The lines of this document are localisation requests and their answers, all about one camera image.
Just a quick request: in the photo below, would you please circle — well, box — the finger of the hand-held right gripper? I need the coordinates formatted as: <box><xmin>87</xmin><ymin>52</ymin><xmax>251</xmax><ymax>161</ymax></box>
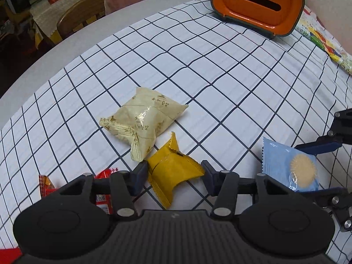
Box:
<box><xmin>301</xmin><ymin>187</ymin><xmax>352</xmax><ymax>232</ymax></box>
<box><xmin>294</xmin><ymin>109</ymin><xmax>352</xmax><ymax>154</ymax></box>

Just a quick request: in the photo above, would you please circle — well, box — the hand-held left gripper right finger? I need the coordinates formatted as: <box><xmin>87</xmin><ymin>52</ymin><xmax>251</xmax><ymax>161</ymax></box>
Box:
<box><xmin>201</xmin><ymin>159</ymin><xmax>299</xmax><ymax>221</ymax></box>

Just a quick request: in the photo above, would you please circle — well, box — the wooden chair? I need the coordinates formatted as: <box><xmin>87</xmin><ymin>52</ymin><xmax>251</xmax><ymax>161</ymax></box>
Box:
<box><xmin>56</xmin><ymin>0</ymin><xmax>179</xmax><ymax>40</ymax></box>

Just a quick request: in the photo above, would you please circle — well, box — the cream gold-print snack packet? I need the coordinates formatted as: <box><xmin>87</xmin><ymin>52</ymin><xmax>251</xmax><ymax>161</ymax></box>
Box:
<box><xmin>99</xmin><ymin>87</ymin><xmax>189</xmax><ymax>162</ymax></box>

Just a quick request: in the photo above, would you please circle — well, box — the red cardboard box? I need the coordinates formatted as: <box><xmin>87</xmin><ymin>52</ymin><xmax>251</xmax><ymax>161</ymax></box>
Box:
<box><xmin>0</xmin><ymin>248</ymin><xmax>22</xmax><ymax>264</ymax></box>

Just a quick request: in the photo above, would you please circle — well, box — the mustard yellow snack packet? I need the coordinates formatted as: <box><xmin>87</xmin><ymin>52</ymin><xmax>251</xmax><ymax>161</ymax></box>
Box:
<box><xmin>147</xmin><ymin>131</ymin><xmax>205</xmax><ymax>209</ymax></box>

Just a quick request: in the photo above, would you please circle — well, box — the light blue snack packet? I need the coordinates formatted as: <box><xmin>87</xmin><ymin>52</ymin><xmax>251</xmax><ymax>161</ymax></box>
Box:
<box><xmin>261</xmin><ymin>137</ymin><xmax>321</xmax><ymax>193</ymax></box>

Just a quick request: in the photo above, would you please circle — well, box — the checked white tablecloth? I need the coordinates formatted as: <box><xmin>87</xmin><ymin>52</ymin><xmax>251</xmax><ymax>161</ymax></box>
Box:
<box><xmin>0</xmin><ymin>0</ymin><xmax>352</xmax><ymax>264</ymax></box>

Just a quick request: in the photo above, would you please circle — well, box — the orange and green tissue box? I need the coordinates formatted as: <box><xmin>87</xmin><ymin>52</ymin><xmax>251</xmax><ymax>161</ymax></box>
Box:
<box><xmin>210</xmin><ymin>0</ymin><xmax>306</xmax><ymax>39</ymax></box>

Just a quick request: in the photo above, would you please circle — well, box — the red snack packet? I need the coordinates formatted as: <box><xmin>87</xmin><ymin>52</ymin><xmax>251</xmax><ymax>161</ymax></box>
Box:
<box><xmin>38</xmin><ymin>174</ymin><xmax>57</xmax><ymax>198</ymax></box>
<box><xmin>95</xmin><ymin>169</ymin><xmax>119</xmax><ymax>215</ymax></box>

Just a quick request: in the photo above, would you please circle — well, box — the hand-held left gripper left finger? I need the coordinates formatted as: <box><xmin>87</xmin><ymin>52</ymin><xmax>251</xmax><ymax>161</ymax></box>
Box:
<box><xmin>56</xmin><ymin>159</ymin><xmax>149</xmax><ymax>221</ymax></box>

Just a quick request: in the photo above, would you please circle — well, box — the cream checked sofa cushion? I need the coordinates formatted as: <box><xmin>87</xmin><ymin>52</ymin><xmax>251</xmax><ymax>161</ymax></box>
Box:
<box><xmin>29</xmin><ymin>0</ymin><xmax>99</xmax><ymax>37</ymax></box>

